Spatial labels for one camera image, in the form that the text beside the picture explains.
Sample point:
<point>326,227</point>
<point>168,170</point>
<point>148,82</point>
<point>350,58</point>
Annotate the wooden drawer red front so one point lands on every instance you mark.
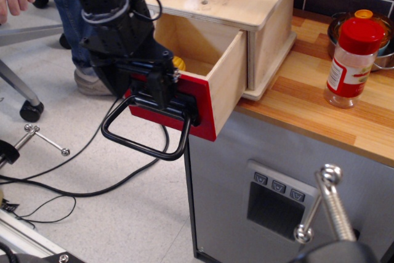
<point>215,61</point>

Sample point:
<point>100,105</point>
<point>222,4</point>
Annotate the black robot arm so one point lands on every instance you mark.
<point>118,7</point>

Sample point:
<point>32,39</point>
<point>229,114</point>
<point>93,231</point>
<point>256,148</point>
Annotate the aluminium frame rail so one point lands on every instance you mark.
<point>30,246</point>

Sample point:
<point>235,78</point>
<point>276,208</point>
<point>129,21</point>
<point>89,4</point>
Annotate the person's leg blue jeans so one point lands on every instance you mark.
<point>75,29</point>

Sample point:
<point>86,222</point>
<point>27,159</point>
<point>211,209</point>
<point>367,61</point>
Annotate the office chair base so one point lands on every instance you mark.
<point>33,108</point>

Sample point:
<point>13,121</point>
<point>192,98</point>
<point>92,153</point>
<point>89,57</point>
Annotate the right silver clamp screw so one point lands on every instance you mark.
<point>327,179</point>

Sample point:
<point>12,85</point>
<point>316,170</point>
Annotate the yellow toy corn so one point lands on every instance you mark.
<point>179,63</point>

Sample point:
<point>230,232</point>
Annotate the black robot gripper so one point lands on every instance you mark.
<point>125,54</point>

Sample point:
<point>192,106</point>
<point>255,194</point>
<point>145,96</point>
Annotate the silver clamp screw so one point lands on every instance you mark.
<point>11,153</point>
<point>327,179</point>

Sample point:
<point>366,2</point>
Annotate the metal bowl with items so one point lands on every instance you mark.
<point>384,59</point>

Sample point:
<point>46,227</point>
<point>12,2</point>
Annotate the beige sneaker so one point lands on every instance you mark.
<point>90,85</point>

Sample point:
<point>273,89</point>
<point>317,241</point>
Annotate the left silver clamp screw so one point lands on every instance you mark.
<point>11,153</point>

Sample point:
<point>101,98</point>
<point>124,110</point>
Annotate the wooden box housing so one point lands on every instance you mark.
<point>266,22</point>

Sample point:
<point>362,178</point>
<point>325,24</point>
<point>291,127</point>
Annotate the spice jar red lid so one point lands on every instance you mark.
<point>356,50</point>

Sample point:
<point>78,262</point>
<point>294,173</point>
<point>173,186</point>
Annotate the stainless steel cabinet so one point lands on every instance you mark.
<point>251,188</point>

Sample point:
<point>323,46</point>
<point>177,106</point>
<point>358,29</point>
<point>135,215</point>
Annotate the black metal drawer handle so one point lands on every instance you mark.
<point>143,140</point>

